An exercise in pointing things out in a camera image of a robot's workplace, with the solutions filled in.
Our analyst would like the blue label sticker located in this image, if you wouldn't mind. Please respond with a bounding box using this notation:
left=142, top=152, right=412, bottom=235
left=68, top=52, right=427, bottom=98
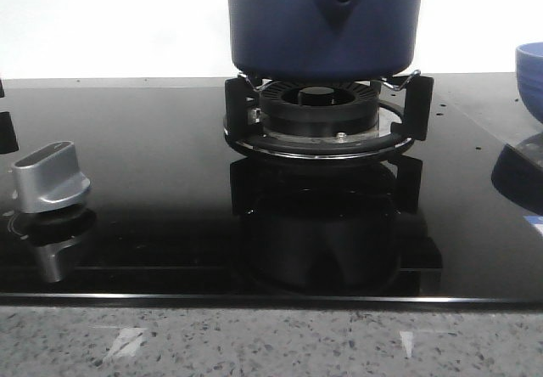
left=524, top=216, right=543, bottom=235

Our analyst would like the black glass cooktop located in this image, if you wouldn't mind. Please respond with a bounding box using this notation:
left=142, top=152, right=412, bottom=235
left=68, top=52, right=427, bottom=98
left=1, top=73, right=542, bottom=310

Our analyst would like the blue ceramic bowl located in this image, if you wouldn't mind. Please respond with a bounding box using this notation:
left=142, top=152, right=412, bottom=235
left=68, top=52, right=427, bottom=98
left=515, top=42, right=542, bottom=122

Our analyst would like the blue cooking pot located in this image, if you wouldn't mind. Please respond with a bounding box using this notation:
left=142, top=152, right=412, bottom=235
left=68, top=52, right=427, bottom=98
left=228, top=0, right=421, bottom=82

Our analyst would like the black pot support grate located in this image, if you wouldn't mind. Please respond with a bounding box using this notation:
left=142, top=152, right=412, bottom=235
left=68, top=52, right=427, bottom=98
left=224, top=71, right=434, bottom=162

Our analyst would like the silver stove knob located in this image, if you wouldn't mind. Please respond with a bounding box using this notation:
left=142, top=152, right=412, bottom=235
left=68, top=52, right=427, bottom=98
left=12, top=141, right=91, bottom=213

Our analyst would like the black gas burner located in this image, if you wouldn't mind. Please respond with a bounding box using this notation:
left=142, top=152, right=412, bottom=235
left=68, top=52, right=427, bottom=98
left=259, top=82, right=378, bottom=138

